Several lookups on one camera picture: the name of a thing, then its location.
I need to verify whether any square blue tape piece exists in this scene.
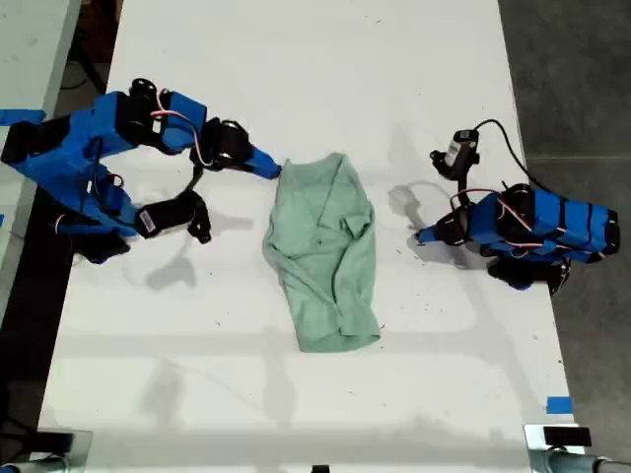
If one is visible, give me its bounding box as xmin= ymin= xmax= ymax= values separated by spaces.
xmin=546 ymin=395 xmax=575 ymax=416

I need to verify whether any thin dark floor cable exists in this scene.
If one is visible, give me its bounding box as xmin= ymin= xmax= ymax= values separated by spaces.
xmin=59 ymin=57 xmax=107 ymax=99

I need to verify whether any white side table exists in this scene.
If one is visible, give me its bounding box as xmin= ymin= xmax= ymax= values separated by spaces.
xmin=0 ymin=0 xmax=84 ymax=321

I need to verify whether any long blue tape strip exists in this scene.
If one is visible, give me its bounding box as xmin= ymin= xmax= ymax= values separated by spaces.
xmin=0 ymin=107 xmax=47 ymax=125

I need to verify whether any metal table clamp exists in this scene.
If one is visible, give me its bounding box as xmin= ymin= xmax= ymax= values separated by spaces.
xmin=523 ymin=423 xmax=594 ymax=473
xmin=35 ymin=429 xmax=96 ymax=465

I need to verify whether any black labelled gripper camera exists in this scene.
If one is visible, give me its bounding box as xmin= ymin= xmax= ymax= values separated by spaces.
xmin=133 ymin=190 xmax=214 ymax=245
xmin=427 ymin=128 xmax=481 ymax=183

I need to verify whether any pale green T-shirt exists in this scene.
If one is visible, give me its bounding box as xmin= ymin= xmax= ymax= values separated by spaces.
xmin=260 ymin=152 xmax=383 ymax=354

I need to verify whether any black camera cable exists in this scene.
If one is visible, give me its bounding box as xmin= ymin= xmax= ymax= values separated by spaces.
xmin=471 ymin=118 xmax=543 ymax=191

